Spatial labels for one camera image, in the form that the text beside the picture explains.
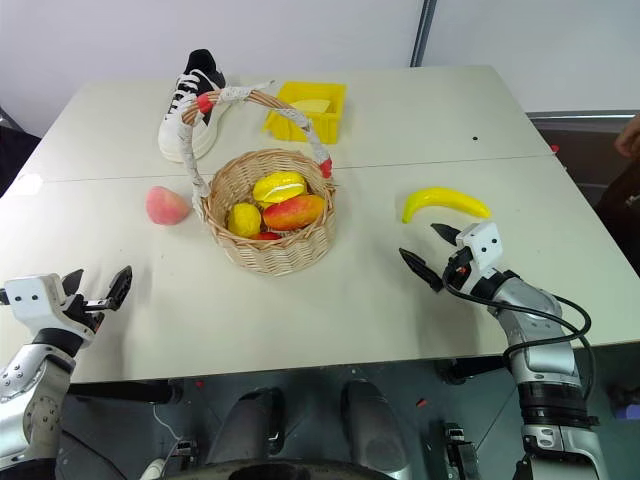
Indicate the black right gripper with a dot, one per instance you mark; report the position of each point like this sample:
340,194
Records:
459,272

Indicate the small red fruit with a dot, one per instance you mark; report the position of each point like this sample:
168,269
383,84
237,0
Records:
265,236

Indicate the yellow plastic bin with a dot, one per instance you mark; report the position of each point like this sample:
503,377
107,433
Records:
327,125

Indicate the grey window frame post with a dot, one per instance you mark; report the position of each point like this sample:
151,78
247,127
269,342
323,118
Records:
424,30

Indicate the white and black sneaker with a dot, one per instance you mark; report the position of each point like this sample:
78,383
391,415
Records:
175,137

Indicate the pink peach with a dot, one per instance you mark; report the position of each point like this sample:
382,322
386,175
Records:
166,206

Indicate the yellow starfruit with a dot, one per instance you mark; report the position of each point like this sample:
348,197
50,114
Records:
277,187

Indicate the red orange mango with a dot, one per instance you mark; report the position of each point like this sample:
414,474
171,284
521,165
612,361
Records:
295,212

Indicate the yellow lemon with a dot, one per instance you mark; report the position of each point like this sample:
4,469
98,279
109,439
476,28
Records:
244,219

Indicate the bystander dark clothing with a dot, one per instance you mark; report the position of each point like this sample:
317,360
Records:
622,210

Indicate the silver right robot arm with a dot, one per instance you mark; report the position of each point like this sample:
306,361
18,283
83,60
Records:
547,362

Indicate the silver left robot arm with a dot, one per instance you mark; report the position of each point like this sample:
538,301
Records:
35,395

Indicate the yellow banana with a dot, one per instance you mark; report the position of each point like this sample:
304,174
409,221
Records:
442,199

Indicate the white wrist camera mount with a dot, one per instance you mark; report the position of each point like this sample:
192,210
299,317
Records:
30,297
481,245

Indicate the bystander bare hand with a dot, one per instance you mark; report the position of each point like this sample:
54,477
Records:
631,135

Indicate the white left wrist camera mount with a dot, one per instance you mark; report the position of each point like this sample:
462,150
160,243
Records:
30,297

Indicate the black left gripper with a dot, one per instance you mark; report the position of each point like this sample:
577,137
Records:
85,315

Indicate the grey side table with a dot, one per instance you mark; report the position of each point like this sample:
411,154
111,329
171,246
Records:
580,116

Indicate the dark rounded shape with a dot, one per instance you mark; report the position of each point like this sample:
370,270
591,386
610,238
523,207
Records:
372,425

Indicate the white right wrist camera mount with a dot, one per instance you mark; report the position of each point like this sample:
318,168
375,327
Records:
481,245

